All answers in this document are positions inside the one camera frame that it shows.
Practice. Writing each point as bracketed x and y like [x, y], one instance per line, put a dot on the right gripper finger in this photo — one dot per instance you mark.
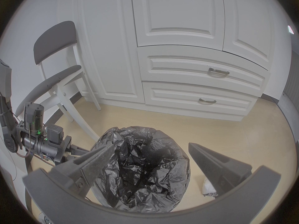
[217, 167]

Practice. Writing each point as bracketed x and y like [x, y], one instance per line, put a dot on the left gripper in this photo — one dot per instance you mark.
[46, 148]

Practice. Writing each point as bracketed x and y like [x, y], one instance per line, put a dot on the black plastic bag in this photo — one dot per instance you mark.
[144, 148]

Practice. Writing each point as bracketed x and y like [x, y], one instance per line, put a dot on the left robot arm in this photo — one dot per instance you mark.
[33, 115]

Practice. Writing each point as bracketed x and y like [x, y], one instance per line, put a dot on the crumpled white paper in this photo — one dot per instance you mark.
[208, 187]

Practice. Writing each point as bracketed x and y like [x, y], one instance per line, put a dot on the white chair dark grey seat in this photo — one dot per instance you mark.
[56, 38]

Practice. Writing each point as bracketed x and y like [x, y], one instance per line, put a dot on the white wardrobe with drawers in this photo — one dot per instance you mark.
[177, 13]

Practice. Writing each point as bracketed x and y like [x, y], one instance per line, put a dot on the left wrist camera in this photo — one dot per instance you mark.
[55, 132]

